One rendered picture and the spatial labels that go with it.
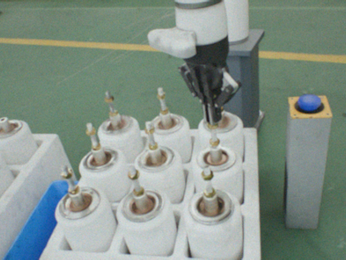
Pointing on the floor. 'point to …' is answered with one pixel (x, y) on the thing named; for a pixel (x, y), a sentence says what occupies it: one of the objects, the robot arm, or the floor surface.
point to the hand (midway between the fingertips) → (211, 112)
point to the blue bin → (39, 225)
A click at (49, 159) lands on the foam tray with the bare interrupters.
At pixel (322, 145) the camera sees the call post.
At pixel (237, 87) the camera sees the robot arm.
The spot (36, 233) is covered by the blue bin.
